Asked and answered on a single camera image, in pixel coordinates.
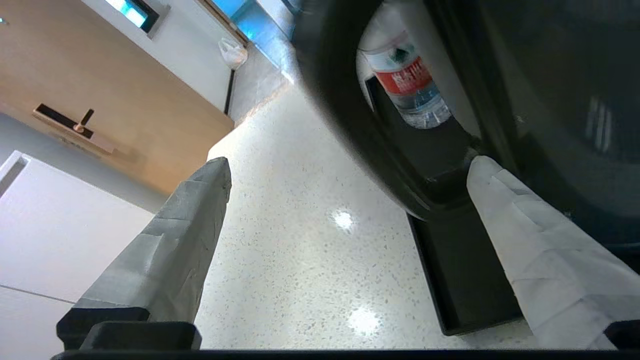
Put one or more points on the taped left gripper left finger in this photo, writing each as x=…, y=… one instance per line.
x=170, y=250

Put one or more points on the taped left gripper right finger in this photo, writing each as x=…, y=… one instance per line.
x=545, y=260

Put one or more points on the black electric kettle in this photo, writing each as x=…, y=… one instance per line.
x=500, y=100

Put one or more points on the water bottle red label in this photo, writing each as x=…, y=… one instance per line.
x=410, y=85

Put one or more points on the black rectangular serving tray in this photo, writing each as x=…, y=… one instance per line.
x=460, y=270

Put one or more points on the beige shoe cabinet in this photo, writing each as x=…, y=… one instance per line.
x=55, y=240

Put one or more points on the wooden door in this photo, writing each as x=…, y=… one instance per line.
x=100, y=100

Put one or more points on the white plastic floor bag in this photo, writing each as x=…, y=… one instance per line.
x=233, y=51

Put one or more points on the black framed window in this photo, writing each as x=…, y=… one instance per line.
x=137, y=12

